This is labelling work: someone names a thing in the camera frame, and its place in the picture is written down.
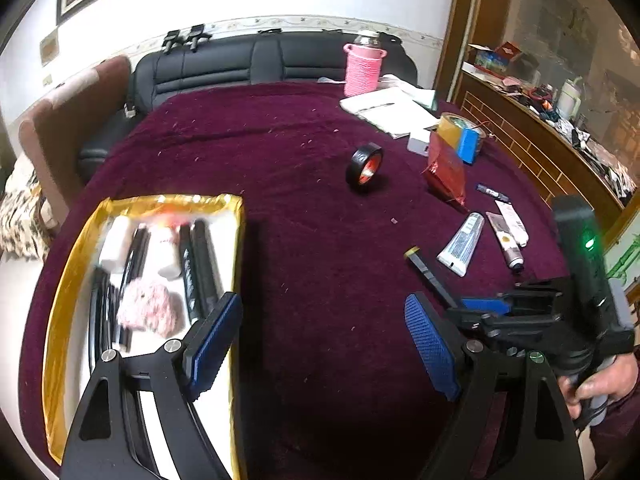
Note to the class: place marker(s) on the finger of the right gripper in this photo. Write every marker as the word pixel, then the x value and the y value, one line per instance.
pixel 492 305
pixel 551 291

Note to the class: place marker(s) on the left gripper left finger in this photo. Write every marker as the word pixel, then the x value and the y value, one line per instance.
pixel 108 439

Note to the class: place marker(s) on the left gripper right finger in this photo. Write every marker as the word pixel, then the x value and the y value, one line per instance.
pixel 506 411

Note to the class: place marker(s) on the blue-white toothpaste tube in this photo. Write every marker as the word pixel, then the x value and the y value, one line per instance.
pixel 457 255

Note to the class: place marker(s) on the black pen gold cap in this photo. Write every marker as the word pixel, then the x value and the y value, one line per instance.
pixel 434 282

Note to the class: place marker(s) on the blue clear ballpoint pen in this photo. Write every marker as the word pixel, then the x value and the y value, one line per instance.
pixel 493 193

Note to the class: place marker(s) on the pink fluffy pompom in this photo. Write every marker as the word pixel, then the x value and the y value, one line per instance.
pixel 148 305

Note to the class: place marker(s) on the plain black marker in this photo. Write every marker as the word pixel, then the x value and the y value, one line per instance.
pixel 204 266

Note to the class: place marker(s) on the black electrical tape roll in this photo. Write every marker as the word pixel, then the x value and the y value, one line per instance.
pixel 364 165

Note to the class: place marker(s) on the long black teal-tipped marker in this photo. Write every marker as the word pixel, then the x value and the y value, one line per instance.
pixel 94 328

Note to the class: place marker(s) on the black marker white print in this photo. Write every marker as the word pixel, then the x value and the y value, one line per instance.
pixel 132 270

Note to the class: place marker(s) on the white bottle orange cap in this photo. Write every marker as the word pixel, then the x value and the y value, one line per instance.
pixel 163 258

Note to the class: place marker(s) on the white cylindrical container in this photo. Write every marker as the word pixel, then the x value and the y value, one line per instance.
pixel 116 245

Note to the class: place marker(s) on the black marker red end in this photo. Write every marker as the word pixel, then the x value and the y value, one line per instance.
pixel 190 284

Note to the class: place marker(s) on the person's right hand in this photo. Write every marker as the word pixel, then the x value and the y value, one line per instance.
pixel 616 381

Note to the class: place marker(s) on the pink-grey cosmetic tube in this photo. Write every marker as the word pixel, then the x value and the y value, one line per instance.
pixel 509 246

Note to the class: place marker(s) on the white cosmetic tube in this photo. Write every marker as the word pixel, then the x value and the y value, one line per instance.
pixel 514 223

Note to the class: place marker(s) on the red foil packet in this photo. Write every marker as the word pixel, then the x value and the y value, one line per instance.
pixel 444 172

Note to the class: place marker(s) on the gold-lined white tray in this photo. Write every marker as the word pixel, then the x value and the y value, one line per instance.
pixel 65 372

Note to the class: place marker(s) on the blue battery pack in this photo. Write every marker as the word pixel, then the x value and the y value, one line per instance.
pixel 468 144

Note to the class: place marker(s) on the maroon velvet tablecloth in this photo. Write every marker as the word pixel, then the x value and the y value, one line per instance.
pixel 331 384

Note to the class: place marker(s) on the small white box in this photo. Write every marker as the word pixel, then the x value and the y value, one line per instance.
pixel 419 142

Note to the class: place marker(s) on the white papers and notebook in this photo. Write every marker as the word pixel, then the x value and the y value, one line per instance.
pixel 395 107

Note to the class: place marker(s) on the wooden cabinet counter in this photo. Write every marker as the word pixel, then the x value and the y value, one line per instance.
pixel 555 83

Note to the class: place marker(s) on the pink knitted bottle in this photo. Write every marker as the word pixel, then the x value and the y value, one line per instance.
pixel 364 58

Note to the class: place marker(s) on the brown chair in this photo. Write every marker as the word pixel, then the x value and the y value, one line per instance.
pixel 53 130

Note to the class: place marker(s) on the black leather car seat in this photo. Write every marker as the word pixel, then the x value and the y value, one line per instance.
pixel 269 56

